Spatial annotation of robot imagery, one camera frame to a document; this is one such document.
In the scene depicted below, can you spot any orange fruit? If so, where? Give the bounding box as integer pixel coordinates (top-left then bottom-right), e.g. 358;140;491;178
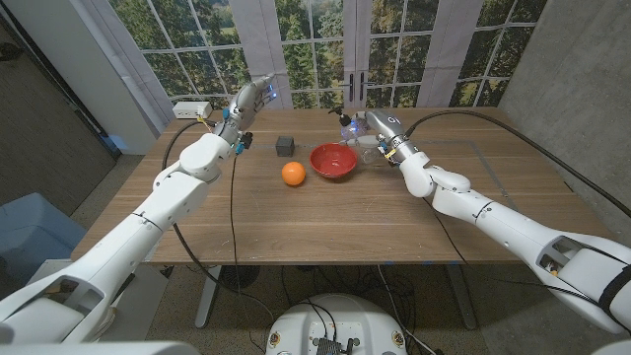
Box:
281;161;308;187

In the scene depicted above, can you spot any thin black cable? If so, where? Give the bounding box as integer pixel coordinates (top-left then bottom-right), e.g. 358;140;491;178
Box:
228;152;244;295
421;196;600;303

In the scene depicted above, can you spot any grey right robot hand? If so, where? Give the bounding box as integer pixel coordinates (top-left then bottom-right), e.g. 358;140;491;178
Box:
343;108;420;167

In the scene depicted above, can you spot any blue storage bin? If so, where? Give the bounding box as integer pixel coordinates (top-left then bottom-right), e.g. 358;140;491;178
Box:
0;191;89;283

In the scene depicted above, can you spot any clear pump dispenser bottle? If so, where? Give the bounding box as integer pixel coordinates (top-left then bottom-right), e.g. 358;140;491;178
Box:
328;106;386;166

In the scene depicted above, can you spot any dark grey block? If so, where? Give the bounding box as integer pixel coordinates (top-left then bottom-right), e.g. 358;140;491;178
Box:
274;136;297;159

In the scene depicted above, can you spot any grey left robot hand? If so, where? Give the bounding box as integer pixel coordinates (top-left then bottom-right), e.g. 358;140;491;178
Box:
216;73;278;152

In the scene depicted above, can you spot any white floor platform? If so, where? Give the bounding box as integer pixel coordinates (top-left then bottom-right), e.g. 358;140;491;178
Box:
34;257;170;342

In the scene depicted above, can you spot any red bowl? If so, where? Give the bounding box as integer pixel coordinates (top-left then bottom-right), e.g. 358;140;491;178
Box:
309;142;360;179

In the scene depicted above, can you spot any white table leg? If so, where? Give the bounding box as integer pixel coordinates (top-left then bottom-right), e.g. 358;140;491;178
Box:
193;264;224;330
445;263;480;331

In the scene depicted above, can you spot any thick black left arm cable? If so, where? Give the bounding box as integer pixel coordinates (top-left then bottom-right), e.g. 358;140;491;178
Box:
161;115;276;324

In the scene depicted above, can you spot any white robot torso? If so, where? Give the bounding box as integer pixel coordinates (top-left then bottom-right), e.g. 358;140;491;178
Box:
264;293;410;355

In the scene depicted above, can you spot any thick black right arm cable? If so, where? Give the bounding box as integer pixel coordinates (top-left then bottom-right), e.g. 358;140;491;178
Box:
403;108;631;219

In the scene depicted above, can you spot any black round floor fan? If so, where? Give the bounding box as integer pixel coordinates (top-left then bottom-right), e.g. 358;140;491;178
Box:
219;264;261;291

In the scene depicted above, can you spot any white power strip box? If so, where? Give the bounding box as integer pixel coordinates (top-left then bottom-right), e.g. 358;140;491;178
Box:
172;101;214;120

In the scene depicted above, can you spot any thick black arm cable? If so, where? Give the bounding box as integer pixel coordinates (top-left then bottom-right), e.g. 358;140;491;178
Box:
161;115;276;324
403;108;631;219

